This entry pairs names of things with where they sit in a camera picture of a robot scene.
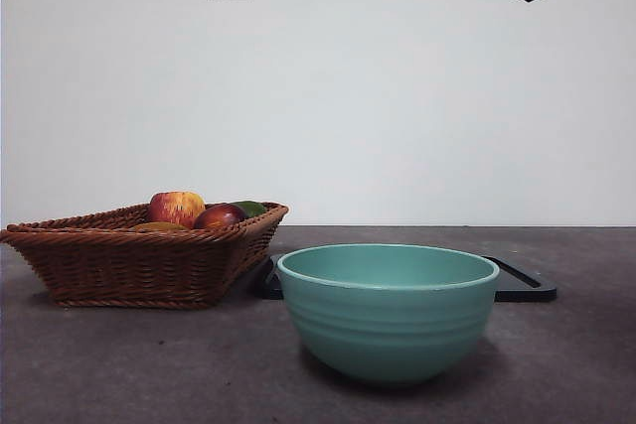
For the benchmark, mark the teal ceramic bowl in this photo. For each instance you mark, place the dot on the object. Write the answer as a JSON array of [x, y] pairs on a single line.
[[387, 329]]

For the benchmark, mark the brown kiwifruit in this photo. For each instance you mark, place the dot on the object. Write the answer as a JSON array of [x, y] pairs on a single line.
[[159, 227]]

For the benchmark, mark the black rectangular tray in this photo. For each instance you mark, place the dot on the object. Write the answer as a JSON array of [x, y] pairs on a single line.
[[526, 291]]

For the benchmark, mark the green fruit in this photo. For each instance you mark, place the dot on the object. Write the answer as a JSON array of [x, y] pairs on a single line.
[[253, 208]]

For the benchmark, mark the dark red apple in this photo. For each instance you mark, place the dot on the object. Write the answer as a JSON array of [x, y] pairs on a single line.
[[218, 218]]

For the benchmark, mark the red yellow apple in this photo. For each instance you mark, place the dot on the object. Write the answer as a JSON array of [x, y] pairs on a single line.
[[174, 208]]

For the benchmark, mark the brown wicker basket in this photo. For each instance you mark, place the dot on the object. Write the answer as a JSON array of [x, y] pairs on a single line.
[[124, 265]]

